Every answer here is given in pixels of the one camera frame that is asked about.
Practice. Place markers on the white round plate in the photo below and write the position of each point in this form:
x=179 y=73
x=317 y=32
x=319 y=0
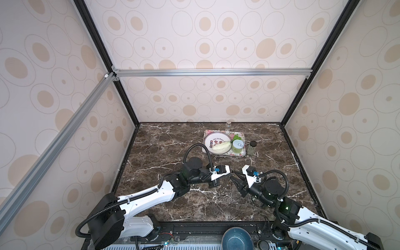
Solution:
x=215 y=138

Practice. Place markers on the side aluminium frame rail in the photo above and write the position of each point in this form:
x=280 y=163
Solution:
x=29 y=182

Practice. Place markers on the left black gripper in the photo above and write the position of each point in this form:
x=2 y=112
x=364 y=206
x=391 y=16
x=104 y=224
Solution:
x=214 y=183

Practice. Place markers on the black vertical right corner post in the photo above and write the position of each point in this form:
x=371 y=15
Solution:
x=333 y=37

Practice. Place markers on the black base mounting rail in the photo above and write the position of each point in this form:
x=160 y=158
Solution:
x=215 y=231

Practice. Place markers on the green plastic leaf vegetable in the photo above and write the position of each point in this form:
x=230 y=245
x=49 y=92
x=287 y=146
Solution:
x=236 y=137

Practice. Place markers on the horizontal aluminium frame rail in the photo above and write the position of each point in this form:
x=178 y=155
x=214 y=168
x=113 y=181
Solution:
x=214 y=72

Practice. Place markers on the floral rectangular tray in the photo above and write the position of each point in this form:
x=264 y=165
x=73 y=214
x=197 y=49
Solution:
x=231 y=135

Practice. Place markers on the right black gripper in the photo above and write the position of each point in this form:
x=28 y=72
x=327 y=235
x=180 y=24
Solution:
x=245 y=183

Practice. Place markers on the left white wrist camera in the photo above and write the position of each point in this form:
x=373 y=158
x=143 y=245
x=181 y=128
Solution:
x=220 y=171

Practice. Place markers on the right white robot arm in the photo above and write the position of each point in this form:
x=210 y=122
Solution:
x=296 y=220

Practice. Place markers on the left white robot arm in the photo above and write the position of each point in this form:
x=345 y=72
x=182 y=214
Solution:
x=117 y=217

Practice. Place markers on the clear glass shaker bottle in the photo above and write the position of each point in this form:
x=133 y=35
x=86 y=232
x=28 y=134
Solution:
x=228 y=125

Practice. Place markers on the black vertical left corner post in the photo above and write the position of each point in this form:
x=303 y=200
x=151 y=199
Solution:
x=102 y=51

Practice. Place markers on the green labelled tin can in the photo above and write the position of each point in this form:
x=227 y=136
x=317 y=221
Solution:
x=237 y=146

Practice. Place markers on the blue ceramic bowl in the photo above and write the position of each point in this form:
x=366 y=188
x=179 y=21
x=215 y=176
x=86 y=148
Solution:
x=237 y=238

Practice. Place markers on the green herb spice jar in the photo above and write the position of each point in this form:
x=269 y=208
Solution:
x=251 y=148

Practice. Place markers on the black vertical corner post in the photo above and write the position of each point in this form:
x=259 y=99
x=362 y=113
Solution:
x=333 y=37
x=102 y=51

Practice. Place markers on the pale napa cabbage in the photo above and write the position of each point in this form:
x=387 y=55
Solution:
x=222 y=147

